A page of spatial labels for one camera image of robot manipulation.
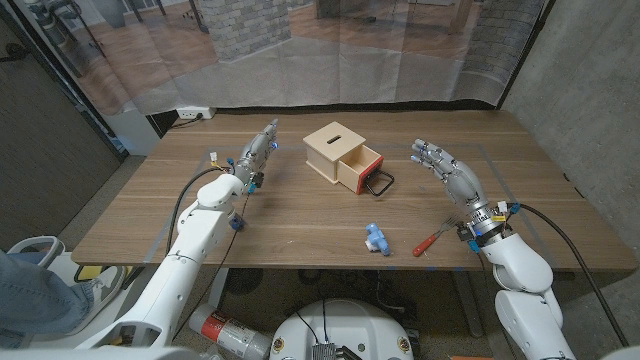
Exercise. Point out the grey white sneaker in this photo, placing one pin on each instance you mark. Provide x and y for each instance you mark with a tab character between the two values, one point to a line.
102	290

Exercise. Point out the black backdrop stand pole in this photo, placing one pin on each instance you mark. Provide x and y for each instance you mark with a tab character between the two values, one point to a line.
100	125
525	52

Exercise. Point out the grey table leg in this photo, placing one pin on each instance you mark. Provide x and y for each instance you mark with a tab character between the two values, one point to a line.
467	300

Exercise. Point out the white rounded footrest base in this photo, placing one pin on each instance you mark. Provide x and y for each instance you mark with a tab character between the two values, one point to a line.
60	267

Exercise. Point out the light wooden slot box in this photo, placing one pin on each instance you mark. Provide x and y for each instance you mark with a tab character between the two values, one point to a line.
330	142

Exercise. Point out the red front wooden drawer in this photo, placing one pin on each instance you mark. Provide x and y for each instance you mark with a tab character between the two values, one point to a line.
362	172

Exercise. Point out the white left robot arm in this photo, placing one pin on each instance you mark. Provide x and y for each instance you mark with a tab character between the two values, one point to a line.
200	230

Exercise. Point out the white table leg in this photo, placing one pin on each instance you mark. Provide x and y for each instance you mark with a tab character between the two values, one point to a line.
218	287

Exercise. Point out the blue toy camera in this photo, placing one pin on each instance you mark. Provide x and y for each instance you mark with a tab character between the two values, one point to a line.
376	240

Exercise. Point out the printed room backdrop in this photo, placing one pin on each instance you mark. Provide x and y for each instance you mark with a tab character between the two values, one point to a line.
300	75

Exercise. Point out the person grey shirt blue jeans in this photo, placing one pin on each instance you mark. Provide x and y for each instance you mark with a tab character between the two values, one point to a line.
35	295

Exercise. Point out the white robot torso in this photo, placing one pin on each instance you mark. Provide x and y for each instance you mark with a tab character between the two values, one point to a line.
350	325

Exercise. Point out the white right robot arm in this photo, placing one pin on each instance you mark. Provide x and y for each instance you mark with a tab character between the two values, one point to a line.
520	270

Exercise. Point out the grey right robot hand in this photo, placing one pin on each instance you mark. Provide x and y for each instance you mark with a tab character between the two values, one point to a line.
462	185

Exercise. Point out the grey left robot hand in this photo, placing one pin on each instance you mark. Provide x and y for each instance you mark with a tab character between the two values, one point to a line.
255	155

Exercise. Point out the white power strip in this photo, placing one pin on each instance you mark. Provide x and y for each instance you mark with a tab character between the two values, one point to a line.
195	112

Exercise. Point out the white canister red label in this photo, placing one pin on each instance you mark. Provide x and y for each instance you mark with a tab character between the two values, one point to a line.
230	330

